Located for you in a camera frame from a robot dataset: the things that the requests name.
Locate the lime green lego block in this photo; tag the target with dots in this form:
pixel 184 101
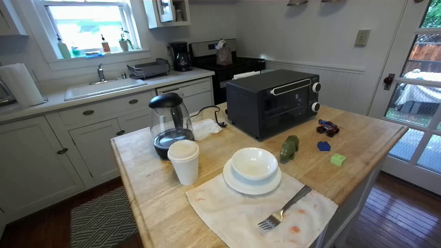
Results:
pixel 338 159

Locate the blue lego block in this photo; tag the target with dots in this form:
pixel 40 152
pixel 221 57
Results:
pixel 324 146

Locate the white paper cup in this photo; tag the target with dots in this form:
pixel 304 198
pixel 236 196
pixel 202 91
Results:
pixel 184 154

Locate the black toaster oven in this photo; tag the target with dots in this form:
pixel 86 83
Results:
pixel 270 102

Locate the glass electric kettle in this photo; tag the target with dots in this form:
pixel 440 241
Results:
pixel 171 121

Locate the white bowl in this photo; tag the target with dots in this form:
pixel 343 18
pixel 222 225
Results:
pixel 254 163

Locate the white plate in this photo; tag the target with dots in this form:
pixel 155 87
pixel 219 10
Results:
pixel 251 187

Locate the brown paper bag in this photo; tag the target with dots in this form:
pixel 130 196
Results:
pixel 224 54

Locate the black coffee maker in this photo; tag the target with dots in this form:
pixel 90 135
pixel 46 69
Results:
pixel 181 57

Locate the dish drying rack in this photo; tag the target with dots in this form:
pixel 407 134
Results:
pixel 152 69

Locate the stained white cloth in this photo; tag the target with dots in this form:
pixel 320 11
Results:
pixel 235 216

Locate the red blue toy car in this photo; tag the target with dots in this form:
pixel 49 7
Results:
pixel 327 127

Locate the silver fork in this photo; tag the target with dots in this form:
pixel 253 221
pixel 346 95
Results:
pixel 276 218

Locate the silver sink faucet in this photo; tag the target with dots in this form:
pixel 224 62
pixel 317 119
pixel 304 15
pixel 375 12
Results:
pixel 101 73

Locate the grey patterned floor mat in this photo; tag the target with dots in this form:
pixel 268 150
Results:
pixel 102 222

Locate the paper towel roll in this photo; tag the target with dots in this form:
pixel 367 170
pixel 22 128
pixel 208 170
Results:
pixel 22 85

